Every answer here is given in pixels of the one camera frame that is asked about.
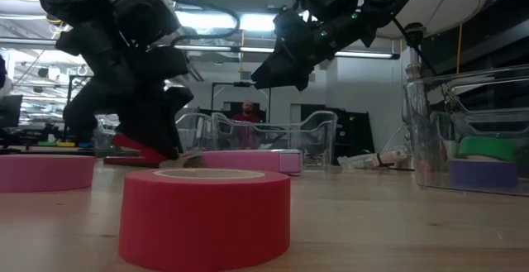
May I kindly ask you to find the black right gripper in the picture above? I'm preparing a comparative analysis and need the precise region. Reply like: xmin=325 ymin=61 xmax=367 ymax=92
xmin=250 ymin=9 xmax=336 ymax=93

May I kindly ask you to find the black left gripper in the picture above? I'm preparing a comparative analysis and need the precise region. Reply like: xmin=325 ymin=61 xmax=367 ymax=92
xmin=55 ymin=19 xmax=195 ymax=160

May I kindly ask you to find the red stapler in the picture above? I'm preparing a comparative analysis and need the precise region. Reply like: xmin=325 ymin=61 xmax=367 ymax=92
xmin=102 ymin=133 xmax=169 ymax=169

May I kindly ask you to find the white staple remover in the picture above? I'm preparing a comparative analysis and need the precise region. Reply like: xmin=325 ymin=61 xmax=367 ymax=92
xmin=159 ymin=151 xmax=204 ymax=169

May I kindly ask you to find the pink and white stapler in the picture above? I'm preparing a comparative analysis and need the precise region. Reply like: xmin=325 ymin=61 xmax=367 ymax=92
xmin=201 ymin=149 xmax=303 ymax=177

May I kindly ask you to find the coral red tape roll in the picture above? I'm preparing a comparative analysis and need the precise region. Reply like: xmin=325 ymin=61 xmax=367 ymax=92
xmin=118 ymin=167 xmax=292 ymax=272

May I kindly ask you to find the green tape roll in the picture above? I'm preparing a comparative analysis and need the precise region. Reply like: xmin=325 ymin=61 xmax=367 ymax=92
xmin=457 ymin=136 xmax=518 ymax=162

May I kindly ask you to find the blue tape roll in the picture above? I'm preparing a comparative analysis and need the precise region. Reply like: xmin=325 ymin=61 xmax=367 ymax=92
xmin=448 ymin=158 xmax=520 ymax=190

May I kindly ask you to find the clear plastic remover bin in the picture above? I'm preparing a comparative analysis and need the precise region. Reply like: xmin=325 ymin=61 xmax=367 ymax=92
xmin=211 ymin=110 xmax=339 ymax=170

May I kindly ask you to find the magenta pink tape roll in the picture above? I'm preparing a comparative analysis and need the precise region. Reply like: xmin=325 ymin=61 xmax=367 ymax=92
xmin=0 ymin=154 xmax=97 ymax=193

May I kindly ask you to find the transparent stapler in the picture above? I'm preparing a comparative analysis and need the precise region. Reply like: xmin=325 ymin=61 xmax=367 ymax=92
xmin=336 ymin=146 xmax=412 ymax=170

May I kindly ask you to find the clear plastic tape bin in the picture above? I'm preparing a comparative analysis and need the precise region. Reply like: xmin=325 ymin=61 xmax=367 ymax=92
xmin=403 ymin=64 xmax=529 ymax=198

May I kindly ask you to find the person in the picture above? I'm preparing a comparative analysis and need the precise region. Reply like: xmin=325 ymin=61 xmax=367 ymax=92
xmin=230 ymin=100 xmax=264 ymax=149

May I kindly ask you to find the long fluorescent light strip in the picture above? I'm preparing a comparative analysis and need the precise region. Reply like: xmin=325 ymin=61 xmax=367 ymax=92
xmin=173 ymin=44 xmax=401 ymax=60

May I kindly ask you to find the black cabinet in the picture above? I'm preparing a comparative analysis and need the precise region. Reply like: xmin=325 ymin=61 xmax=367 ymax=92
xmin=291 ymin=103 xmax=376 ymax=154

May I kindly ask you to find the bright light panel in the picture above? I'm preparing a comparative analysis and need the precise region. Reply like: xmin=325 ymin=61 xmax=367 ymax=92
xmin=175 ymin=11 xmax=278 ymax=32

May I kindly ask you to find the dark monitor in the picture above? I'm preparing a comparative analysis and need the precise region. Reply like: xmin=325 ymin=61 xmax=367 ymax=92
xmin=0 ymin=93 xmax=24 ymax=129

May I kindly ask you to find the white shade table lamp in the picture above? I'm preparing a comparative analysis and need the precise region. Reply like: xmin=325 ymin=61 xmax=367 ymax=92
xmin=369 ymin=0 xmax=508 ymax=99

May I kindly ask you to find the black metal stand frame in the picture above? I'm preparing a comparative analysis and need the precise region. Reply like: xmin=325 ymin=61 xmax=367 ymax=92
xmin=210 ymin=80 xmax=273 ymax=114

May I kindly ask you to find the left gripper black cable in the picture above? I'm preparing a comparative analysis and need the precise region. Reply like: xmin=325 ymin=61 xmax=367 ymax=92
xmin=169 ymin=1 xmax=241 ymax=48

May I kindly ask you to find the black hanging cable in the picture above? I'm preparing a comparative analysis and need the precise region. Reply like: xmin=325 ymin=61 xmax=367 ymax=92
xmin=391 ymin=17 xmax=438 ymax=77

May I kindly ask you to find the yellow hanging cable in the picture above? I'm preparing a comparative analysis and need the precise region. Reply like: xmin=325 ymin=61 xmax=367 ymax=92
xmin=455 ymin=23 xmax=464 ymax=74

